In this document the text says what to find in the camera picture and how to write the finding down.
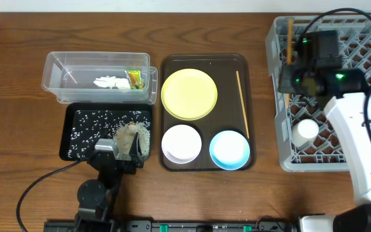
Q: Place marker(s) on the dark brown serving tray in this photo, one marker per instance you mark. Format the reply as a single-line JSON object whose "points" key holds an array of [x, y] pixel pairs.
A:
{"points": [[227, 113]]}

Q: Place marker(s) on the grey dishwasher rack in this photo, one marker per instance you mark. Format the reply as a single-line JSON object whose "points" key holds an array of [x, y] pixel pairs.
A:
{"points": [[325, 153]]}

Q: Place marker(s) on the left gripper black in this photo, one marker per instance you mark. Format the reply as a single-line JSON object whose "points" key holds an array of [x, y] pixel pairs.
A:
{"points": [[118, 162]]}

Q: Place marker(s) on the yellow plate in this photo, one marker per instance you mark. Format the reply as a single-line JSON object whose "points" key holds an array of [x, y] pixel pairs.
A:
{"points": [[189, 94]]}

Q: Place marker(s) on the white cup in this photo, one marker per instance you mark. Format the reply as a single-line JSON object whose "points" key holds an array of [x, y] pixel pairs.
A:
{"points": [[305, 131]]}

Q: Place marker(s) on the leftover rice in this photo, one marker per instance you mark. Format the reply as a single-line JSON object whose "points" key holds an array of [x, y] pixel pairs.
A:
{"points": [[125, 136]]}

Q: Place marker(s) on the clear plastic bin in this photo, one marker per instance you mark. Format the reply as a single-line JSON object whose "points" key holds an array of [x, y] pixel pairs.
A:
{"points": [[70, 76]]}

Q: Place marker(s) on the black food waste tray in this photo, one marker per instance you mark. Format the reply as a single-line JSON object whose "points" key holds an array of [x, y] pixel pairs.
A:
{"points": [[85, 123]]}

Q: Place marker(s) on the blue bowl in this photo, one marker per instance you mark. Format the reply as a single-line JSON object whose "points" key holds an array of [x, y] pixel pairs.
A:
{"points": [[229, 150]]}

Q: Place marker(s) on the wooden chopstick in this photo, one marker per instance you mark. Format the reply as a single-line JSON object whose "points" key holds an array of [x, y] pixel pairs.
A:
{"points": [[242, 103], [289, 41]]}

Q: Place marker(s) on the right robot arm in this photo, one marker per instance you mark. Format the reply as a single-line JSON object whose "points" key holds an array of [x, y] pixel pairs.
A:
{"points": [[344, 96]]}

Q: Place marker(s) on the green snack wrapper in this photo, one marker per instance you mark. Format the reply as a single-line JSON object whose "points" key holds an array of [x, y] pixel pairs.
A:
{"points": [[134, 78]]}

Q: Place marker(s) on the white bowl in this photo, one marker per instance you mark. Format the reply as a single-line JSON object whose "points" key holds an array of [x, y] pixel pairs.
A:
{"points": [[181, 144]]}

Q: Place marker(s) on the black rail at table edge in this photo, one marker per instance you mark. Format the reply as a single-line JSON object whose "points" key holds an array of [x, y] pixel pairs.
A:
{"points": [[264, 224]]}

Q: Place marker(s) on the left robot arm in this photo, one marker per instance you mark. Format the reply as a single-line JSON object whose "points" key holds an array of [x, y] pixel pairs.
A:
{"points": [[97, 197]]}

